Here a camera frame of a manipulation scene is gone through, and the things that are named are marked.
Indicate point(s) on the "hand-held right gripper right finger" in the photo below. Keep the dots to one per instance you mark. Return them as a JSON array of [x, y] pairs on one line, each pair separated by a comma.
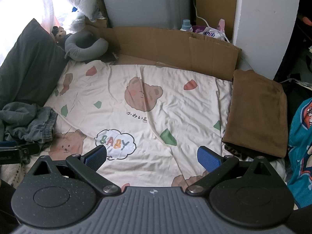
[[207, 159]]

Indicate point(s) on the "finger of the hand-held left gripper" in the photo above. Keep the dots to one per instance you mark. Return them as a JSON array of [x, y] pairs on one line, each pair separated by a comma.
[[29, 148], [8, 144]]

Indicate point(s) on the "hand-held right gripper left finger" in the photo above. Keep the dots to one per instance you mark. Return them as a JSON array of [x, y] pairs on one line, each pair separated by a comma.
[[95, 158]]

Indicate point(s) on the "blue denim pants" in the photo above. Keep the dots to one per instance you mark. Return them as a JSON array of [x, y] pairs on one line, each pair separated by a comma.
[[26, 124]]

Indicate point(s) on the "dark leopard print cloth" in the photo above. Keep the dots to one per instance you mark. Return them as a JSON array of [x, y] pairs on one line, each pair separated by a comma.
[[234, 151]]

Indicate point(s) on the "cream bear printed bedsheet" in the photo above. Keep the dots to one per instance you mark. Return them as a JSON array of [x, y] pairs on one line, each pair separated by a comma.
[[170, 107]]

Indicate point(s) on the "brown folded cloth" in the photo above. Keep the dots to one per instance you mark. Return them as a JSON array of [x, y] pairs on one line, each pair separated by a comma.
[[256, 112]]

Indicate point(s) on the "dark grey cushion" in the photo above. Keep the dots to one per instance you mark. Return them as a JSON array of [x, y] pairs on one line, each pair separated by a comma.
[[29, 61]]

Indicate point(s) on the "teal printed garment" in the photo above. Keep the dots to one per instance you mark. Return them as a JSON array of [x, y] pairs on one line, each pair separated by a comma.
[[301, 139]]

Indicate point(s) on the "small black object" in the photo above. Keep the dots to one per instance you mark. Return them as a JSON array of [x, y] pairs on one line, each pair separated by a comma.
[[108, 58]]

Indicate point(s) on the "grey neck pillow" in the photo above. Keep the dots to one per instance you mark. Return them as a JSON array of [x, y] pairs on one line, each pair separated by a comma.
[[92, 48]]

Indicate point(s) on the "small plush doll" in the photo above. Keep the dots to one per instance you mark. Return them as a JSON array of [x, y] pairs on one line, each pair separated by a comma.
[[59, 33]]

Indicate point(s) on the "purple white packet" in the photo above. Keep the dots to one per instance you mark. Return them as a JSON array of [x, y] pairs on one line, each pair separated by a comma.
[[207, 32]]

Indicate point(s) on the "white sheer curtain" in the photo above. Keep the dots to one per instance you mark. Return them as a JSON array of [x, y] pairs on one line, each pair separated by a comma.
[[19, 17]]

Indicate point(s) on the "crumpled plastic bag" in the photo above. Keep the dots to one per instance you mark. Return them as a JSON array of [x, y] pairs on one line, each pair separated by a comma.
[[73, 20]]

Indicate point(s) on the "blue capped bottle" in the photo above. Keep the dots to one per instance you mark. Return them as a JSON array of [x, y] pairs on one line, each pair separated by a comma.
[[186, 25]]

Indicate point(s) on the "white cabinet panel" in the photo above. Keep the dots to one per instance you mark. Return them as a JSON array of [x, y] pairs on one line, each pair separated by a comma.
[[263, 24]]

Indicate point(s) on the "tall cardboard box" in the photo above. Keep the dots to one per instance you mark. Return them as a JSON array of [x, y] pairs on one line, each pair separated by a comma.
[[214, 4]]

